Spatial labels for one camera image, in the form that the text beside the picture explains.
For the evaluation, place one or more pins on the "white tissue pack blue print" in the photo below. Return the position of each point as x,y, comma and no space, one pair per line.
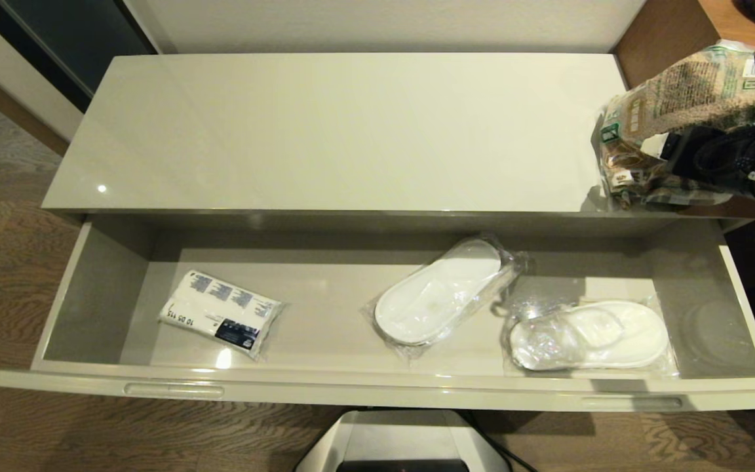
220,308

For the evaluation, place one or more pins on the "wide beige cabinet drawer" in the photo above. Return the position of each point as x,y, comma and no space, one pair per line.
351,390

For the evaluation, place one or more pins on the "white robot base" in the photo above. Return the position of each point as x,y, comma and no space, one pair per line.
404,446

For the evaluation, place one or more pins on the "dark glass door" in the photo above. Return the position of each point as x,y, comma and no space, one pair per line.
69,33

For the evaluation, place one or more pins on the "white slipper in plastic wrap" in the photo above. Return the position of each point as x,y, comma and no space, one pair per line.
613,334
430,301

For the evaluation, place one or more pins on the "green clear snack bag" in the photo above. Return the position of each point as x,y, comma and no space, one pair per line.
685,92

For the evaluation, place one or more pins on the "brown wooden desk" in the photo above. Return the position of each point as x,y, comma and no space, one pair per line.
659,33

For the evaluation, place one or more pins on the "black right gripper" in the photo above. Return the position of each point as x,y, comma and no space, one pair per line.
689,151

